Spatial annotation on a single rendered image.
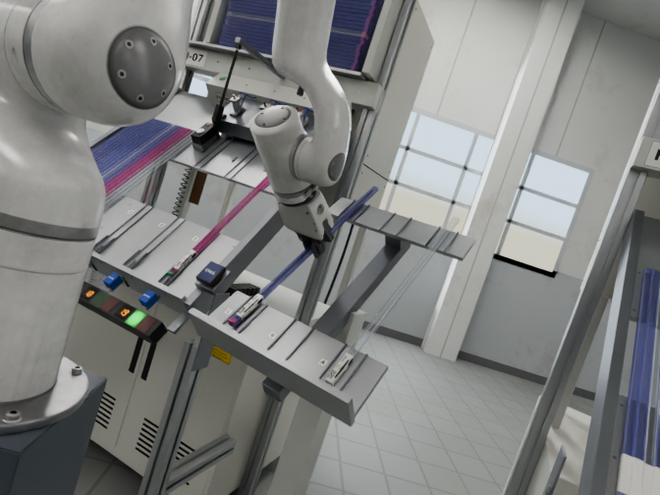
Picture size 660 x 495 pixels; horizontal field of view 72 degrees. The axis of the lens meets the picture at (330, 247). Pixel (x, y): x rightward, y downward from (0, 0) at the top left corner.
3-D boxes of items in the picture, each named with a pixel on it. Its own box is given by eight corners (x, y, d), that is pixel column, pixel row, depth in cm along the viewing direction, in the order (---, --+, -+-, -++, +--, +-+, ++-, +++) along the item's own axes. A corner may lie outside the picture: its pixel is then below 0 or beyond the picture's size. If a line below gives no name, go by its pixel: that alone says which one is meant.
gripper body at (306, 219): (328, 182, 84) (339, 224, 92) (286, 169, 89) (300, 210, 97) (305, 207, 81) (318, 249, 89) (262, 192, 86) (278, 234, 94)
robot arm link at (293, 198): (326, 171, 83) (329, 183, 85) (289, 160, 88) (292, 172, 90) (299, 199, 79) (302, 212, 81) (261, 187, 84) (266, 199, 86)
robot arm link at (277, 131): (327, 171, 83) (289, 159, 87) (312, 107, 73) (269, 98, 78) (301, 200, 79) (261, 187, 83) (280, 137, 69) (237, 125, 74)
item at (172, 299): (191, 319, 98) (181, 299, 93) (8, 227, 123) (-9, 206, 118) (194, 314, 99) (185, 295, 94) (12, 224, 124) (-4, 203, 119)
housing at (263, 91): (341, 156, 138) (338, 114, 128) (215, 121, 156) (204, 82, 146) (353, 142, 142) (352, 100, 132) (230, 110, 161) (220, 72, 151)
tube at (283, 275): (234, 328, 82) (233, 323, 81) (229, 325, 83) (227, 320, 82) (378, 191, 112) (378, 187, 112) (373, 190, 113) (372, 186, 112)
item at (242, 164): (288, 211, 120) (285, 195, 117) (115, 151, 145) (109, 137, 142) (347, 145, 139) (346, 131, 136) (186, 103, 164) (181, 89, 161)
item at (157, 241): (192, 307, 97) (187, 299, 95) (6, 217, 122) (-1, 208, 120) (245, 249, 108) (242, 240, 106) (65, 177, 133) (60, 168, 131)
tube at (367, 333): (325, 397, 70) (324, 393, 69) (318, 393, 71) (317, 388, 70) (459, 222, 100) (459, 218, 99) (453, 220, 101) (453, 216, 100)
